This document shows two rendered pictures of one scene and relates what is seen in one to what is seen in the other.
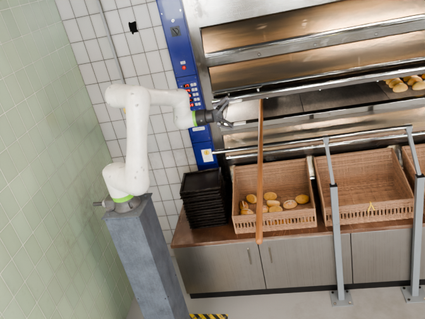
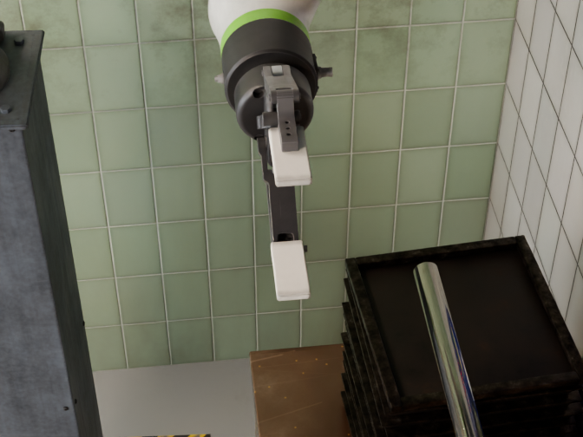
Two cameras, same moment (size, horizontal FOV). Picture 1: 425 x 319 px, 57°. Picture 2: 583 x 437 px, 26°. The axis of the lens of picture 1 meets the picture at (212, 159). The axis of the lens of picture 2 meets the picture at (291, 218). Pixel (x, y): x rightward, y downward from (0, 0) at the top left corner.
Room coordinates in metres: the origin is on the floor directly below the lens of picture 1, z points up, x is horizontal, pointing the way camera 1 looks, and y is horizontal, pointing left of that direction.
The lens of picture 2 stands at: (1.81, -0.96, 2.24)
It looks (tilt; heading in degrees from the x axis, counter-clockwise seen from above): 43 degrees down; 71
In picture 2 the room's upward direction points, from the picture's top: straight up
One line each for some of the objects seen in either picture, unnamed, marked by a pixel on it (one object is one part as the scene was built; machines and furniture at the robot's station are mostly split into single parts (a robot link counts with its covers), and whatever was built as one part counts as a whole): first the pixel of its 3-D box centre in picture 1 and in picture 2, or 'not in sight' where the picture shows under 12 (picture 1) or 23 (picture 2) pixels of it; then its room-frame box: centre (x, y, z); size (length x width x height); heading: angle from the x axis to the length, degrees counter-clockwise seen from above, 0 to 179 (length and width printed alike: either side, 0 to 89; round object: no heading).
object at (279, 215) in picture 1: (272, 194); not in sight; (2.33, -0.36, 0.72); 0.56 x 0.49 x 0.28; 77
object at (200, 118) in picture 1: (202, 117); (273, 74); (2.12, 0.00, 1.48); 0.12 x 0.06 x 0.09; 167
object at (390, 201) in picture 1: (360, 185); not in sight; (2.21, -0.94, 0.72); 0.56 x 0.49 x 0.28; 78
